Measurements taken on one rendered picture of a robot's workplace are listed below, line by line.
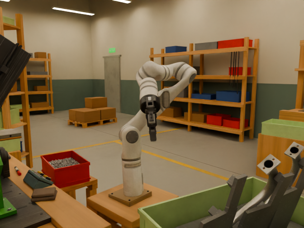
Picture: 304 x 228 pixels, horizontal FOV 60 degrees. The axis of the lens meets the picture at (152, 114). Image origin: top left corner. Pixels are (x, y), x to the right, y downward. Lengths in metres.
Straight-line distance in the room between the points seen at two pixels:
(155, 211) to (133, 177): 0.27
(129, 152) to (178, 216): 0.35
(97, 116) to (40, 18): 4.96
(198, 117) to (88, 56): 6.52
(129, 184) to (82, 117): 6.21
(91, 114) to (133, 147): 6.29
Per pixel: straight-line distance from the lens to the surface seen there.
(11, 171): 1.71
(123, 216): 1.19
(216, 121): 6.35
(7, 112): 4.03
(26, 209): 1.24
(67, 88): 11.31
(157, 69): 1.07
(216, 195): 1.22
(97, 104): 8.08
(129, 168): 1.26
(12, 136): 1.59
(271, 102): 6.26
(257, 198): 0.98
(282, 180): 0.89
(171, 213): 1.10
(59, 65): 11.19
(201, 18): 7.39
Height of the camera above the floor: 1.44
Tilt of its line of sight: 9 degrees down
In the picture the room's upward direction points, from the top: straight up
